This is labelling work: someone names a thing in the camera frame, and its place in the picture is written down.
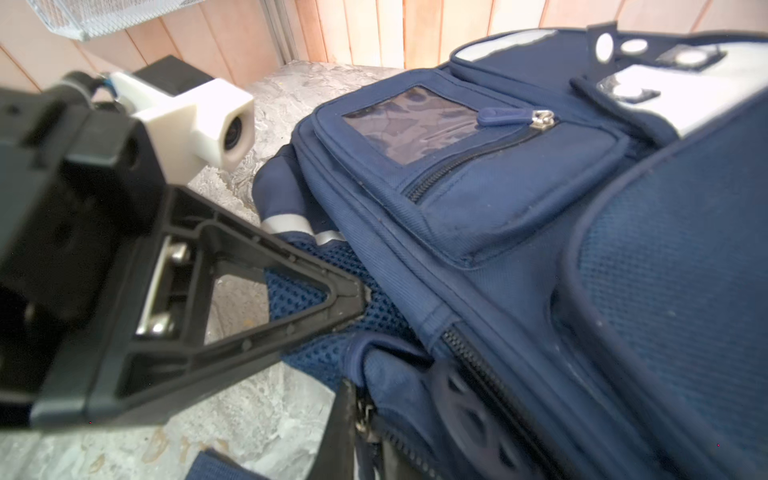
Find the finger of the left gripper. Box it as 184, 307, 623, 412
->
29, 187, 369, 428

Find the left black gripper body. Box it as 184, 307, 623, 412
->
1, 87, 165, 420

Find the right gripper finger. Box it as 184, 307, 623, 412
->
307, 379, 358, 480

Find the navy blue student backpack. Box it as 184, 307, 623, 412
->
185, 20, 768, 480

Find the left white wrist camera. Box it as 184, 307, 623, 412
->
108, 55, 255, 185

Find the white wire shelf rack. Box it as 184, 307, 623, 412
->
26, 0, 201, 41

